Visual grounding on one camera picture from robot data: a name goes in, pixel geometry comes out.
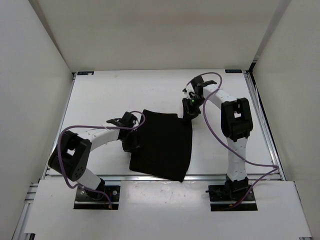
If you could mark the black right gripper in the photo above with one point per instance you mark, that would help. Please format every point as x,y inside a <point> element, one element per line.
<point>186,110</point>

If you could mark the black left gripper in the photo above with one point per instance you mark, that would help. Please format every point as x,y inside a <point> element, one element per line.
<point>133,145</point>

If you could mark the black skirt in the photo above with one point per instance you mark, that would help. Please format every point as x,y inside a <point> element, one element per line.
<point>165,146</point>

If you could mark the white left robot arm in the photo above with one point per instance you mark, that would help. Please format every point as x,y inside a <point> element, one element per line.
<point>71,154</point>

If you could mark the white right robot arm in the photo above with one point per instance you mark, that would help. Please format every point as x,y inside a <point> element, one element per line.
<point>236,125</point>

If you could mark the blue right corner label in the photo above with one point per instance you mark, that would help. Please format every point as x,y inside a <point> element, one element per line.
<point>233,71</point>

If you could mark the blue corner label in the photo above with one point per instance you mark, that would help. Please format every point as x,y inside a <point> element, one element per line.
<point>85,73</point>
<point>233,71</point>

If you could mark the white front cover board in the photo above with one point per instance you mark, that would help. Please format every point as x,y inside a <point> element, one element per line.
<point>155,210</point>

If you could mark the blue left corner label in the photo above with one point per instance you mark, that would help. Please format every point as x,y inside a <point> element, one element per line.
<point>85,73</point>

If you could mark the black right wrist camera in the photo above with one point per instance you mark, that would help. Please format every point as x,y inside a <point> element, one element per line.
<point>198,84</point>

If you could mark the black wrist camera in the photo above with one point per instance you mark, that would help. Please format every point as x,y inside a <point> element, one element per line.
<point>128,120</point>
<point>198,84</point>

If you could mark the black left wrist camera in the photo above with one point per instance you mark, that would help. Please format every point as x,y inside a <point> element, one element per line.
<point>128,120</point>

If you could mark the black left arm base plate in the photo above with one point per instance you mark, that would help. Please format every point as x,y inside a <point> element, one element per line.
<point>88,200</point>

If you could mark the aluminium right frame rail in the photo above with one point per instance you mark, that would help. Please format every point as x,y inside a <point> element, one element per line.
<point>263,122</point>

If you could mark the aluminium frame rail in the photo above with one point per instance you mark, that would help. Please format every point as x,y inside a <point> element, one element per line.
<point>263,122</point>
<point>57,114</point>

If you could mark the aluminium left frame rail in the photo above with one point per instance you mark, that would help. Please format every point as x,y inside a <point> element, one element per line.
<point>57,114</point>

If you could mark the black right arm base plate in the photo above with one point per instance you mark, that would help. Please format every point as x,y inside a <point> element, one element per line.
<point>223,200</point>

